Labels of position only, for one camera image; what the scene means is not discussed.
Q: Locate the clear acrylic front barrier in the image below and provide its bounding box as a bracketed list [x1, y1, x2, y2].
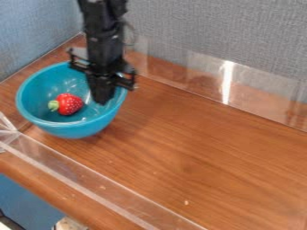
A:
[0, 112, 207, 230]

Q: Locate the clear acrylic back barrier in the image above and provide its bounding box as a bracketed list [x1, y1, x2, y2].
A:
[124, 34, 307, 132]

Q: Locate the blue bowl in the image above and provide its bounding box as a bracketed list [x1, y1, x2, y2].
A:
[16, 62, 127, 139]

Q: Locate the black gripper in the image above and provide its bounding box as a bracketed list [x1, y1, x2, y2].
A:
[67, 28, 136, 105]

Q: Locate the red toy strawberry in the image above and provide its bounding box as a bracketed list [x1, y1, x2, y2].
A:
[48, 93, 84, 116]

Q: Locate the clear acrylic barrier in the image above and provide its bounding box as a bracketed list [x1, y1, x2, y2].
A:
[124, 34, 307, 132]
[0, 112, 207, 230]

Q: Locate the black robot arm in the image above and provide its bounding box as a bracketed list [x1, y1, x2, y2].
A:
[67, 0, 136, 105]

